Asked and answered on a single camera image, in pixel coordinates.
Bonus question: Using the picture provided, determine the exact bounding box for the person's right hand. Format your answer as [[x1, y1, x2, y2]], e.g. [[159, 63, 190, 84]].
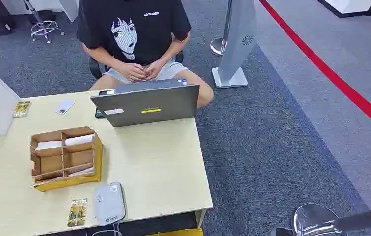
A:
[[119, 62, 149, 83]]

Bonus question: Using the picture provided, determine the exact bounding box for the person's left hand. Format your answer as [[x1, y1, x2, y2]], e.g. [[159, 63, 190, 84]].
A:
[[143, 60, 165, 81]]

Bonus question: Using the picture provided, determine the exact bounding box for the grey laptop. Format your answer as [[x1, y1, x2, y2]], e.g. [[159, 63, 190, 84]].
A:
[[90, 79, 200, 128]]

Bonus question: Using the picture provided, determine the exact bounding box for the seated person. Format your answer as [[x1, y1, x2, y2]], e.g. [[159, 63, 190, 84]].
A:
[[76, 0, 215, 109]]

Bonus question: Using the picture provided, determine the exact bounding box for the white phone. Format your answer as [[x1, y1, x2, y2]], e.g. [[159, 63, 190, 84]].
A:
[[54, 100, 76, 115]]

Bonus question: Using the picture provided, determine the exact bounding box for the white card stack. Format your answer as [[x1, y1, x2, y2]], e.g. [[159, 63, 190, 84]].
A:
[[64, 134, 96, 146], [35, 140, 63, 151], [68, 167, 95, 178]]

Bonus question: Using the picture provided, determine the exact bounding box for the grey kiosk stand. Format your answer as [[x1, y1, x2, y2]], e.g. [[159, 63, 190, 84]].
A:
[[211, 0, 258, 89]]

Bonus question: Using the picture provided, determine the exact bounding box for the chrome stool base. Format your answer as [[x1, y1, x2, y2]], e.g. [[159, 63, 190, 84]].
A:
[[22, 0, 65, 44]]

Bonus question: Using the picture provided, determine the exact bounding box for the wooden card box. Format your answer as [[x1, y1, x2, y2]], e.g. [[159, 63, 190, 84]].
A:
[[29, 126, 104, 192]]

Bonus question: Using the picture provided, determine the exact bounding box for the gold hotel card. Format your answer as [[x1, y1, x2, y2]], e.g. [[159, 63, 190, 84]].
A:
[[67, 198, 88, 228]]

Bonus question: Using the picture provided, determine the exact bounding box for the yellow bin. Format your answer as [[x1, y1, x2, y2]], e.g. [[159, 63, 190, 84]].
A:
[[145, 228, 204, 236]]

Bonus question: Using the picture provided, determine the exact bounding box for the red barrier belt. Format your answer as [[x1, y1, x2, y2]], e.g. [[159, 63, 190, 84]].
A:
[[258, 0, 371, 140]]

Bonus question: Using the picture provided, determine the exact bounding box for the white platform black edge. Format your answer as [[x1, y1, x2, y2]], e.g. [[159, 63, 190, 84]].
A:
[[316, 0, 371, 19]]

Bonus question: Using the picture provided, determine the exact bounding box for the white cable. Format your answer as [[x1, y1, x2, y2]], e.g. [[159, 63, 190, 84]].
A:
[[85, 222, 123, 236]]

